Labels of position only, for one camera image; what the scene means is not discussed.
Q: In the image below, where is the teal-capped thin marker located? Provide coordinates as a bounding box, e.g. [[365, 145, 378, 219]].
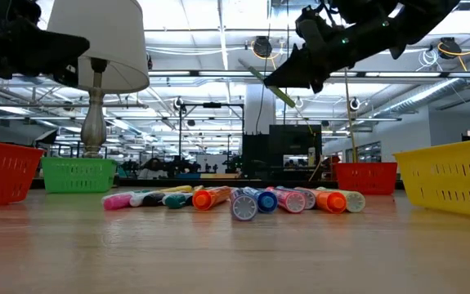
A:
[[161, 192, 195, 210]]

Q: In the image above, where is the black metal frame stand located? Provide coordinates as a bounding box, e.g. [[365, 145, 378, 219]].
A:
[[178, 101, 246, 175]]

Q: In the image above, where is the pale yellow-green highlighter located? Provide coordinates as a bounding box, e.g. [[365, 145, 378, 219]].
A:
[[318, 186, 366, 214]]

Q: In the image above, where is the orange fat marker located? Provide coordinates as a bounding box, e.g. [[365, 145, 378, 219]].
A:
[[192, 185, 232, 212], [295, 186, 347, 215]]

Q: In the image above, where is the black equipment cabinet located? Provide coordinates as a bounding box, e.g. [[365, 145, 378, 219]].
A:
[[241, 123, 324, 181]]

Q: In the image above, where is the red plastic basket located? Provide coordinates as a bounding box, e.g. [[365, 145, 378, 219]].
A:
[[334, 162, 398, 196], [0, 138, 46, 210]]

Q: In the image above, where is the black aluminium table frame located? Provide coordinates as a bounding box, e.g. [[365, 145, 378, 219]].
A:
[[29, 177, 405, 190]]

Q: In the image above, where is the black ceiling cable reel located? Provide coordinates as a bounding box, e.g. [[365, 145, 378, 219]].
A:
[[437, 36, 463, 60], [251, 35, 275, 59]]

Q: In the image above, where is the green plastic basket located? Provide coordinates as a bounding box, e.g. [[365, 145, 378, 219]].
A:
[[41, 157, 118, 194]]

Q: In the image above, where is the green highlighter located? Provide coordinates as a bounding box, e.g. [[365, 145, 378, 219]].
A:
[[237, 58, 297, 109]]

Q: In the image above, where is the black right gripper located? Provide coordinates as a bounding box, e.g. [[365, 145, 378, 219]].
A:
[[263, 6, 407, 95]]

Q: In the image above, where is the white shade silver table lamp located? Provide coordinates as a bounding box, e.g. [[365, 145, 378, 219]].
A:
[[46, 0, 150, 159]]

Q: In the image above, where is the yellow plastic basket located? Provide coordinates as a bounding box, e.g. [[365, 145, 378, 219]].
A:
[[393, 136, 470, 221]]

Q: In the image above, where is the person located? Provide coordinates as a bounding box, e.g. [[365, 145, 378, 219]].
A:
[[137, 157, 169, 180]]

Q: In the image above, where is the black hanging cable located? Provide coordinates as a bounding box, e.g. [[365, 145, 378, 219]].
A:
[[284, 0, 291, 126]]

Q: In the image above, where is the purple fat marker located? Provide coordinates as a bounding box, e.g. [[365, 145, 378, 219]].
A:
[[229, 187, 259, 222]]

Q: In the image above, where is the black-capped thin marker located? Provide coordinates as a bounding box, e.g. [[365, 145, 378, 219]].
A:
[[130, 190, 166, 207]]

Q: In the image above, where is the yellow hanging cable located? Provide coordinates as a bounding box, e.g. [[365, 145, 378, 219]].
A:
[[342, 67, 359, 164]]

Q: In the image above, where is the yellow highlighter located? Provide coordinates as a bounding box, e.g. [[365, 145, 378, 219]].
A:
[[159, 185, 195, 194]]

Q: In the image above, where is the pink fat marker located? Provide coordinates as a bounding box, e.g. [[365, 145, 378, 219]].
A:
[[266, 186, 307, 214]]

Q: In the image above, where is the silver ventilation duct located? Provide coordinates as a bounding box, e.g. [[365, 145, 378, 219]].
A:
[[375, 76, 467, 119]]

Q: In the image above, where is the pink-capped thin marker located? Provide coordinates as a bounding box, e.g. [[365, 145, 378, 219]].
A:
[[101, 191, 137, 212]]

